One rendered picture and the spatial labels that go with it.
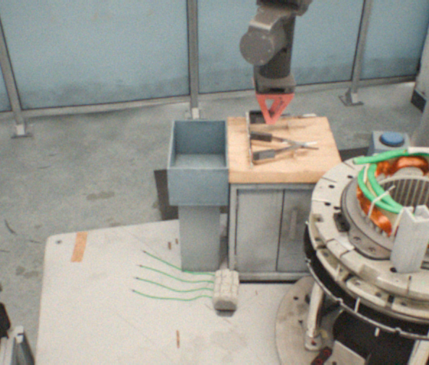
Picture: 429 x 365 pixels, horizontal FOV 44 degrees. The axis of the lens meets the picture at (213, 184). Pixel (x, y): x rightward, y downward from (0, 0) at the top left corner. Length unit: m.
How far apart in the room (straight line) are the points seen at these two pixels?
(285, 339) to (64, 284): 0.46
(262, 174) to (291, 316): 0.28
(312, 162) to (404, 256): 0.31
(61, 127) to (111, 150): 0.41
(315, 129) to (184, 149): 0.27
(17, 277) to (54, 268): 1.15
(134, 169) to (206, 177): 1.86
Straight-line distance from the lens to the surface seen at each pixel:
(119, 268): 1.16
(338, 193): 0.84
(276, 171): 0.93
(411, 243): 0.70
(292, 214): 0.99
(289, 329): 1.02
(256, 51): 0.86
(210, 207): 1.01
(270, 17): 0.87
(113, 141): 3.03
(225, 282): 1.06
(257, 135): 0.97
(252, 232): 1.02
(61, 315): 1.10
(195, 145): 1.10
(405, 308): 0.75
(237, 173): 0.92
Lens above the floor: 1.60
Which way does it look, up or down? 37 degrees down
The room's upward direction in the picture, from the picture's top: straight up
